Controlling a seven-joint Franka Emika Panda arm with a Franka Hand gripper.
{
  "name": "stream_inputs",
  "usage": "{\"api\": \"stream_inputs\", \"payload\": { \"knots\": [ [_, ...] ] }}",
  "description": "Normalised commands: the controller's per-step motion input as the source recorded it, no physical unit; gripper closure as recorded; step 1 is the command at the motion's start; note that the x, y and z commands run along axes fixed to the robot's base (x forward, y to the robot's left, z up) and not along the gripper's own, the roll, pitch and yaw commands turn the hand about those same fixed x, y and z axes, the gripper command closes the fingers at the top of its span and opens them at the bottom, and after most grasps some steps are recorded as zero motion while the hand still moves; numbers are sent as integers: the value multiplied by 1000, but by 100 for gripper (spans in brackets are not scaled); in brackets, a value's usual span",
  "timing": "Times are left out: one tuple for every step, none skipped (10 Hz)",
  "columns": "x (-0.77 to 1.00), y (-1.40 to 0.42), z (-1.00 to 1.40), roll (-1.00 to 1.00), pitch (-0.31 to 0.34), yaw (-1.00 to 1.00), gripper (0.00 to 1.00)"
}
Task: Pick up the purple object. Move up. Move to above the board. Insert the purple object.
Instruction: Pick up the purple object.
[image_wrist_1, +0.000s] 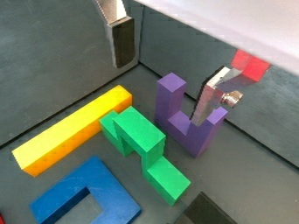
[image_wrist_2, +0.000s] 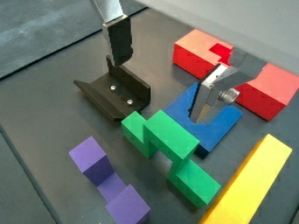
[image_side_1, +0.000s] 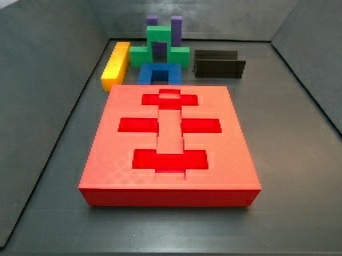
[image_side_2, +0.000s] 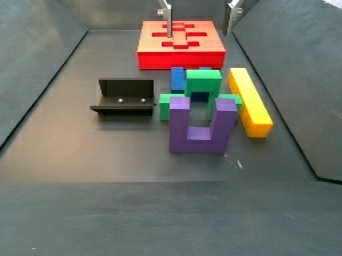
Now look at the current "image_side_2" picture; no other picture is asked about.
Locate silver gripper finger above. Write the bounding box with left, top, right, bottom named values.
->
left=158, top=0, right=173, bottom=38
left=224, top=0, right=244, bottom=35

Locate purple U-shaped block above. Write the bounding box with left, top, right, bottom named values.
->
left=169, top=97, right=238, bottom=154

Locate red slotted board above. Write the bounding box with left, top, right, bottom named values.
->
left=137, top=20, right=226, bottom=70

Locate yellow long bar block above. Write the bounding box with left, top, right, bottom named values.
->
left=228, top=68, right=274, bottom=138

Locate blue U-shaped block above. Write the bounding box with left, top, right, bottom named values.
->
left=172, top=67, right=210, bottom=102

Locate black angle bracket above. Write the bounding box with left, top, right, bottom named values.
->
left=90, top=78, right=156, bottom=114

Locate green stepped block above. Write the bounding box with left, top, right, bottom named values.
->
left=160, top=68, right=242, bottom=121

